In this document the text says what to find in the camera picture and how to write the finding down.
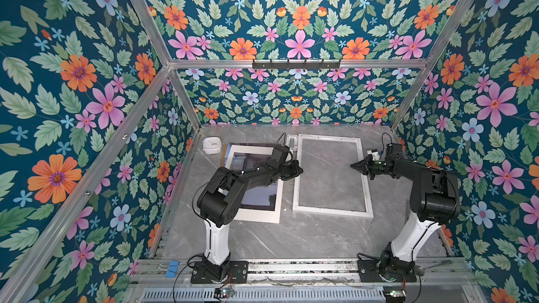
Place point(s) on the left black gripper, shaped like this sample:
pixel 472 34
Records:
pixel 295 170

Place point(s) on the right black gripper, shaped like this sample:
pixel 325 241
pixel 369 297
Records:
pixel 365 167

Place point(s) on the white picture frame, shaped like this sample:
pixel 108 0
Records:
pixel 328 185

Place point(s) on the white photo mat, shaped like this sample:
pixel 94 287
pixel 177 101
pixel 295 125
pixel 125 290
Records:
pixel 259 215

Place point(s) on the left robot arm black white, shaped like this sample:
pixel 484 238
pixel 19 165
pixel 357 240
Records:
pixel 221 199

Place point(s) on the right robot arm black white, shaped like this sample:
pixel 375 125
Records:
pixel 434 201

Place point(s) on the white round device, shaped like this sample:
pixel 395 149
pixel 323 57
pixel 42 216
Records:
pixel 212 145

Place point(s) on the blue binder clip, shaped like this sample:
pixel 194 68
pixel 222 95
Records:
pixel 172 269

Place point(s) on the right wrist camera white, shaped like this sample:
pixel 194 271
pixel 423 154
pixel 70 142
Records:
pixel 373 155

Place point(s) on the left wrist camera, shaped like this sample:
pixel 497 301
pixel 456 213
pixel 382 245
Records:
pixel 280 153

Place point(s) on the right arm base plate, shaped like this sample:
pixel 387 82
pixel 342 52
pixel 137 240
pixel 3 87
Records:
pixel 369 272

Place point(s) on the black hook rail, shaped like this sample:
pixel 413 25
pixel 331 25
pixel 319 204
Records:
pixel 306 64

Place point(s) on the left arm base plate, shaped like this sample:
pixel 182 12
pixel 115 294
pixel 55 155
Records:
pixel 230 271

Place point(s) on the white cable duct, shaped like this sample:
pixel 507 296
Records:
pixel 264 294

